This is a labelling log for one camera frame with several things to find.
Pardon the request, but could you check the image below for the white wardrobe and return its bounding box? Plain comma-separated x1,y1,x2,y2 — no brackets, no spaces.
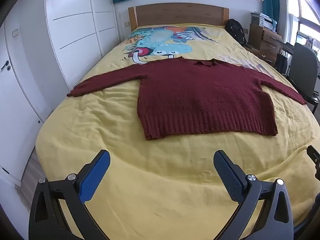
44,0,120,90

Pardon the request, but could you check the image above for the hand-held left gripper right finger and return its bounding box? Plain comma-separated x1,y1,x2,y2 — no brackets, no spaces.
213,150,294,240

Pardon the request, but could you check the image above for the yellow printed blanket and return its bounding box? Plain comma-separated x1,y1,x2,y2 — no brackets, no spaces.
35,24,320,240

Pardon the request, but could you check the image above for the grey office chair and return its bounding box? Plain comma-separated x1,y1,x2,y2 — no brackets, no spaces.
285,42,320,113

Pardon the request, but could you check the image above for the black shopping bag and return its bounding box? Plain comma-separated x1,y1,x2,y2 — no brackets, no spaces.
274,50,290,74

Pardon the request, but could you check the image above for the white printer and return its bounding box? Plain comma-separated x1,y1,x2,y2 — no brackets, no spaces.
251,12,278,32

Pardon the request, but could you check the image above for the white door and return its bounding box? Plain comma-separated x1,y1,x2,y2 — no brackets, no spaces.
0,12,54,180

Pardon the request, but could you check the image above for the wooden headboard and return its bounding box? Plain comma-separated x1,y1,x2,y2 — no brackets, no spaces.
128,3,230,33

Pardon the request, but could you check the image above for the black backpack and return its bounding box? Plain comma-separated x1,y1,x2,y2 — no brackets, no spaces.
225,19,247,46

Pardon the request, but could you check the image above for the window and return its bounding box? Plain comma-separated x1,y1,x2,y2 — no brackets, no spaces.
287,0,320,45

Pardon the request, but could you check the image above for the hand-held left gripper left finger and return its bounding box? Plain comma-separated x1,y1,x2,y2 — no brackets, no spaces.
28,149,111,240

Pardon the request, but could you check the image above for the wooden drawer cabinet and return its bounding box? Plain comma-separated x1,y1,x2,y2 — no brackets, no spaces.
248,24,284,65

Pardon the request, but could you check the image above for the maroon knitted sweater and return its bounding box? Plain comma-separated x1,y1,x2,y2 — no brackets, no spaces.
67,57,307,141

